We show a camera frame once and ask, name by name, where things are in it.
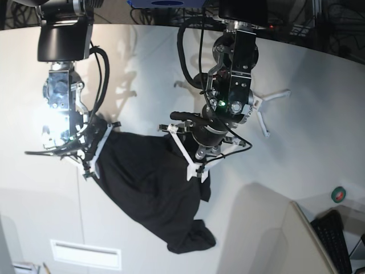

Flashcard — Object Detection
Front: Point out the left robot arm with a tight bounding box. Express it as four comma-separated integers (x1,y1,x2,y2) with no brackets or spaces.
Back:
171,1,269,160

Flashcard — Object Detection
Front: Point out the pencil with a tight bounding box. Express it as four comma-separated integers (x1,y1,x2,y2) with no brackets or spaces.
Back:
43,263,51,274

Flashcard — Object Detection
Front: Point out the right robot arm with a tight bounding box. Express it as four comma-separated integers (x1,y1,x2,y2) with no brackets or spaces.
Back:
35,1,110,162

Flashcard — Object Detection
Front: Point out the white plastic camera mount bracket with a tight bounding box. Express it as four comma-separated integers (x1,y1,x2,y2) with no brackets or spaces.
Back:
253,89,291,138

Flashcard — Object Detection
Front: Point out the green tape roll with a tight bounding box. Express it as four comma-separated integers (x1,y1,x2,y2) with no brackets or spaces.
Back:
331,186,347,203

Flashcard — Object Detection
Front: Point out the black keyboard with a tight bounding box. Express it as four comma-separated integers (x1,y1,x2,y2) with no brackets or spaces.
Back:
310,210,352,274

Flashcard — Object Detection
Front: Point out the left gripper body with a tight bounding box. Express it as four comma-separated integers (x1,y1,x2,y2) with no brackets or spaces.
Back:
190,119,228,161

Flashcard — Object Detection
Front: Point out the black t-shirt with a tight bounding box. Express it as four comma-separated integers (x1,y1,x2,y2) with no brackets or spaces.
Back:
93,131,216,254

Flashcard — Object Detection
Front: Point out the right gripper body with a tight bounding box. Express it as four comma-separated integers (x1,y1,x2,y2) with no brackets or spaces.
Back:
76,116,110,163

